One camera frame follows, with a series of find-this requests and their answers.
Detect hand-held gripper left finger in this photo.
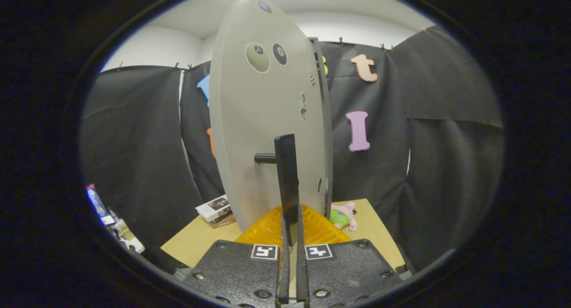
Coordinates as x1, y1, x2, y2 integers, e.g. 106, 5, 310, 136
187, 204, 290, 307

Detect blue and white clutter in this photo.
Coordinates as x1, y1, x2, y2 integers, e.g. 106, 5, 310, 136
86, 184, 145, 254

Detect black door handle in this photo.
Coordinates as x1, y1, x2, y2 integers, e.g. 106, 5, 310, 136
254, 134, 300, 247

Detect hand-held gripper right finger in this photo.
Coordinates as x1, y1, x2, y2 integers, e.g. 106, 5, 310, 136
296, 204, 404, 307

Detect grey shoe cabinet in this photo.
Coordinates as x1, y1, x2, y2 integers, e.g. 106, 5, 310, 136
310, 37, 334, 207

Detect black backdrop cloth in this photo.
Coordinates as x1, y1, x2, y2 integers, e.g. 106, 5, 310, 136
80, 25, 505, 273

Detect pink and green plush toy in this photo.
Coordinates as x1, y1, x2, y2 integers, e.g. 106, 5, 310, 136
329, 202, 359, 231

